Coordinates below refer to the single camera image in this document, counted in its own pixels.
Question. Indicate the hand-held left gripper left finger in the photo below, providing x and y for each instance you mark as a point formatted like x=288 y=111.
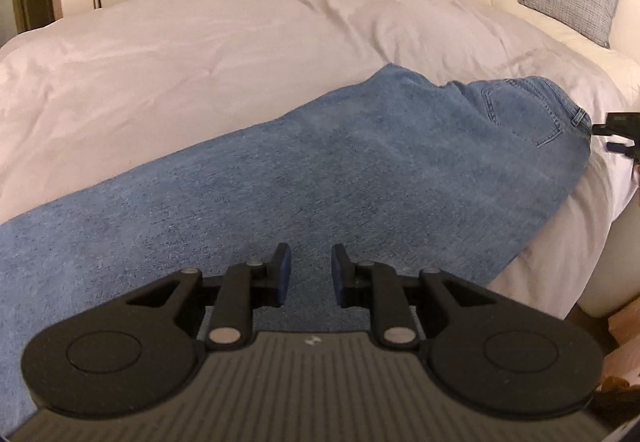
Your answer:
x=282 y=272

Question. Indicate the cream bed frame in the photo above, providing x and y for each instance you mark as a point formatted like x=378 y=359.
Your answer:
x=615 y=272

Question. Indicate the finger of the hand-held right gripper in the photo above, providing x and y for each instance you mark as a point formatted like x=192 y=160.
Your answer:
x=622 y=123
x=616 y=147

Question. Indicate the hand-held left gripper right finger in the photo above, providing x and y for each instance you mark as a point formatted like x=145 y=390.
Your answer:
x=340 y=272

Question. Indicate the pale lilac duvet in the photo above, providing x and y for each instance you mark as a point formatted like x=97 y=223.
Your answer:
x=200 y=47

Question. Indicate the blue jeans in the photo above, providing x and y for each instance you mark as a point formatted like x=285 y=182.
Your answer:
x=350 y=162

